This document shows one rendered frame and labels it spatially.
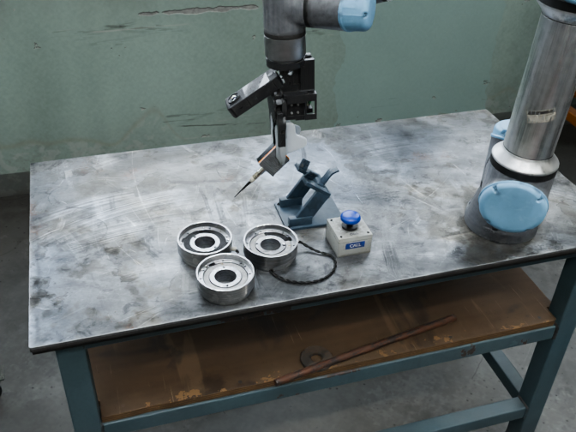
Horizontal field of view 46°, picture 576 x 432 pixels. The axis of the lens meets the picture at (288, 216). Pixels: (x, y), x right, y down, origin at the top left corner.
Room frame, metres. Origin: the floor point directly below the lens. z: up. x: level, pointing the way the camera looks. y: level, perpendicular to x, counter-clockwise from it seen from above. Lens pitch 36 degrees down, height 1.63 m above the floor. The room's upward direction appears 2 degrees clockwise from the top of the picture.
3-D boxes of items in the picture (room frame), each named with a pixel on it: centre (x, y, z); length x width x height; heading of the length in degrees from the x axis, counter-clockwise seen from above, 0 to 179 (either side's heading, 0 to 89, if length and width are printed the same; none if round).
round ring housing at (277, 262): (1.03, 0.03, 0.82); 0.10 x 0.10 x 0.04
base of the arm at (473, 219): (1.17, -0.45, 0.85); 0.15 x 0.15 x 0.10
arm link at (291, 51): (1.17, 0.02, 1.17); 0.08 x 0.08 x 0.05
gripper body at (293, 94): (1.17, 0.01, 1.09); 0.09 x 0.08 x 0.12; 103
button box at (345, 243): (1.07, -0.13, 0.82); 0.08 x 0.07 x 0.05; 108
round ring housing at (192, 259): (1.02, 0.16, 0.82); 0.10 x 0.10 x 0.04
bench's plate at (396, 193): (1.23, -0.06, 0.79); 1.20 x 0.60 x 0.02; 108
